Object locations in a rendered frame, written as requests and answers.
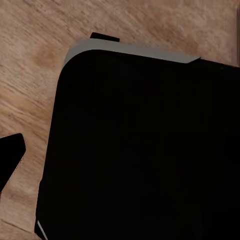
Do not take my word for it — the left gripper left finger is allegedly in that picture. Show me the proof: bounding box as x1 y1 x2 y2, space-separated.
0 133 26 193

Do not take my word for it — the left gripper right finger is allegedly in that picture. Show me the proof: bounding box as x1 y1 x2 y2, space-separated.
224 133 240 173

